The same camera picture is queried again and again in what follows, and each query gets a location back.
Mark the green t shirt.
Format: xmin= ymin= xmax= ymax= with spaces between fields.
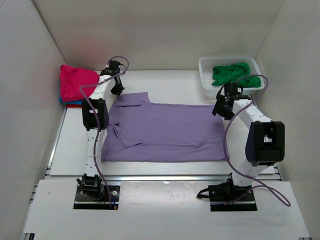
xmin=212 ymin=62 xmax=261 ymax=88

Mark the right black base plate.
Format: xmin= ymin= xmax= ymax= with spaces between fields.
xmin=196 ymin=182 xmax=258 ymax=212

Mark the folded blue t shirt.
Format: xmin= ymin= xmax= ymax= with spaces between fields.
xmin=59 ymin=96 xmax=82 ymax=105

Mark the folded pink t shirt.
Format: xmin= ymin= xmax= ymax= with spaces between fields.
xmin=59 ymin=64 xmax=100 ymax=103

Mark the folded red t shirt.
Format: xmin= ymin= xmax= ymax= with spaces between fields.
xmin=65 ymin=104 xmax=82 ymax=108

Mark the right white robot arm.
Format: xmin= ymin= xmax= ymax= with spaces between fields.
xmin=212 ymin=82 xmax=285 ymax=202

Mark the purple t shirt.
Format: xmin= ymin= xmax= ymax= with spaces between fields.
xmin=101 ymin=92 xmax=225 ymax=163

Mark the aluminium rail front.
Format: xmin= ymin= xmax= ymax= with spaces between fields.
xmin=44 ymin=173 xmax=281 ymax=182

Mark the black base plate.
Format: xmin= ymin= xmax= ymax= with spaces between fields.
xmin=73 ymin=185 xmax=121 ymax=210
xmin=196 ymin=182 xmax=258 ymax=212

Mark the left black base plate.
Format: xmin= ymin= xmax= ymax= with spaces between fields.
xmin=73 ymin=185 xmax=121 ymax=210

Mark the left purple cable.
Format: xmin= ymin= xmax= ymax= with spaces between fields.
xmin=78 ymin=56 xmax=130 ymax=210

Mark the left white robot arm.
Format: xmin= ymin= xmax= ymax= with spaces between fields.
xmin=79 ymin=57 xmax=129 ymax=199

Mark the purple cable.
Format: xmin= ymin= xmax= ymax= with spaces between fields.
xmin=78 ymin=56 xmax=130 ymax=210
xmin=209 ymin=74 xmax=292 ymax=207

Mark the white plastic basket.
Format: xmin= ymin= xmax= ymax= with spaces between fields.
xmin=198 ymin=56 xmax=261 ymax=100

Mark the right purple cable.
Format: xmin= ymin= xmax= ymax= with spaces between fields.
xmin=209 ymin=74 xmax=292 ymax=207

